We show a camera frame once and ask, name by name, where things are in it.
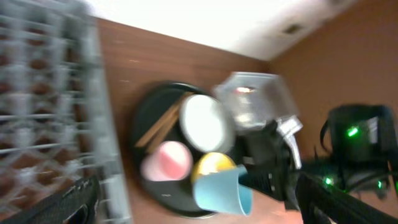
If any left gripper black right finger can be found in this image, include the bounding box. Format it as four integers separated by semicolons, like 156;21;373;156
295;174;397;224

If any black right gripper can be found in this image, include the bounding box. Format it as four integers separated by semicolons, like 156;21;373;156
239;121;299;210

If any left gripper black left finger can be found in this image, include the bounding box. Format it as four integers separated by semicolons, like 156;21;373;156
1;175;100;224

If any light blue plastic cup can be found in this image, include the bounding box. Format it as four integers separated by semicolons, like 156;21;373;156
193;165;253;216

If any yellow bowl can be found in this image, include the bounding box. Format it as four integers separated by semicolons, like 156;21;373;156
190;152;236;184

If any grey round plate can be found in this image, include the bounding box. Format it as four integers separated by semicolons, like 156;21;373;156
179;94;235;154

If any wooden chopstick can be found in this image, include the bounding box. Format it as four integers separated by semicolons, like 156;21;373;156
146;110;178;153
134;92;193;147

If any pink plastic cup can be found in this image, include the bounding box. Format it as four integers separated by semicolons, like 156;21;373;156
140;141;193;182

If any grey dishwasher rack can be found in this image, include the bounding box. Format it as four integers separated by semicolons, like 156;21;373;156
1;0;132;223

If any clear plastic bin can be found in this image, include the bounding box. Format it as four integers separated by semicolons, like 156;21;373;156
213;72;299;134

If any round black tray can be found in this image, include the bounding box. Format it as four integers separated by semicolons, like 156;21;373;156
129;81;246;219

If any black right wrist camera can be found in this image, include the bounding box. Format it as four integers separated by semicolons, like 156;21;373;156
320;104;397;166

